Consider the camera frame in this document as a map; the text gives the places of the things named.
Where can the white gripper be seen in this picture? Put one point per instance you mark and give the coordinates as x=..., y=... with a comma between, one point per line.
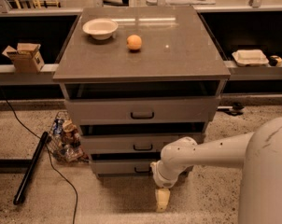
x=162, y=178

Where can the grey bottom drawer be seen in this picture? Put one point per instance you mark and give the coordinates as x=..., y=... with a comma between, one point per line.
x=122, y=167

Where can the grey drawer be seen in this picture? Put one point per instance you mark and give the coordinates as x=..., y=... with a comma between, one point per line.
x=132, y=111
x=132, y=143
x=122, y=167

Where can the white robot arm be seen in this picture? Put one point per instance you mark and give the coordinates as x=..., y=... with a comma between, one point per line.
x=258, y=154

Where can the grey middle drawer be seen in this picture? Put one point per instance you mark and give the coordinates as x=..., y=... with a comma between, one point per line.
x=132, y=143

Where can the grey top drawer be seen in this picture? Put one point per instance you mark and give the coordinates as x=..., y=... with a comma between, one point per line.
x=132, y=111

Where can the grey drawer cabinet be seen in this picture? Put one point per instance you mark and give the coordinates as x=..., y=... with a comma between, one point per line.
x=177, y=59

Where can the black tube on floor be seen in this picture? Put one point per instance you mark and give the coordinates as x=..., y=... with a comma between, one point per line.
x=20, y=195

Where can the orange fruit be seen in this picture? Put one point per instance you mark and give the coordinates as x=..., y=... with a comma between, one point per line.
x=134, y=42

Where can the white foam food container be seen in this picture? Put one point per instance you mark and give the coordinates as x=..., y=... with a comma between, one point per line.
x=249, y=57

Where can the black yellow tape roll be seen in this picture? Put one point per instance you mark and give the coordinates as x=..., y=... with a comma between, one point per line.
x=275, y=60

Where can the white bowl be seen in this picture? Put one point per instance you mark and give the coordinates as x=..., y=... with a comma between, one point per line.
x=100, y=29

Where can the brown cardboard box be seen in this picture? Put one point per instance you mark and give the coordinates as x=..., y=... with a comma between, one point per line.
x=26, y=57

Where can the wire basket with items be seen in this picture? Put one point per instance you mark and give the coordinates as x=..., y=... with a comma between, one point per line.
x=64, y=140

